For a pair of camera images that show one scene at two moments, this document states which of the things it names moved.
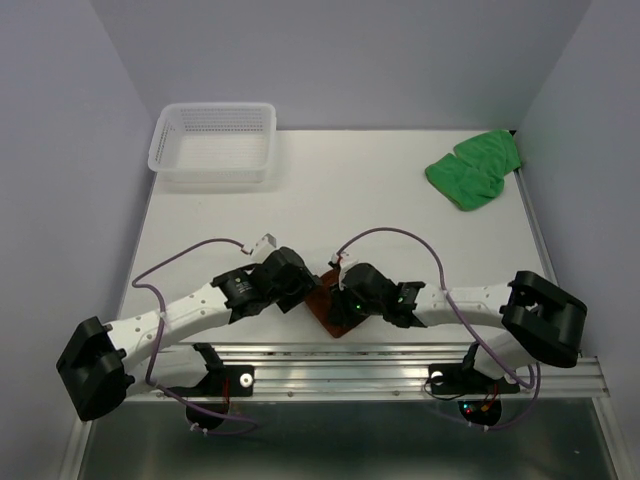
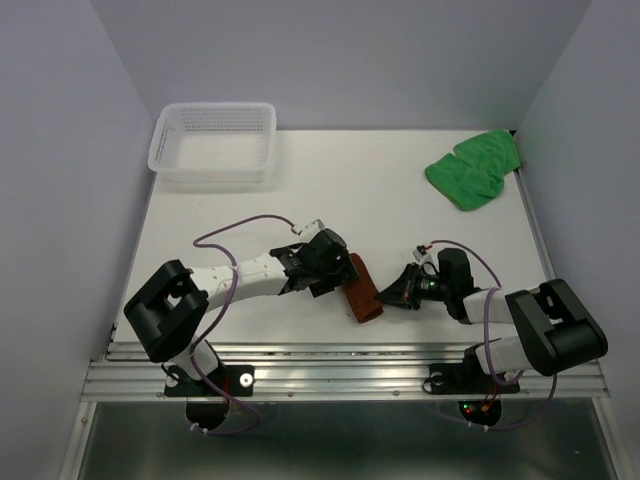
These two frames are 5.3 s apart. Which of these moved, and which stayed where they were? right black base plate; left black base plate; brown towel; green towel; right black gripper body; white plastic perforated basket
Moved: brown towel; right black gripper body
Stayed: left black base plate; white plastic perforated basket; right black base plate; green towel
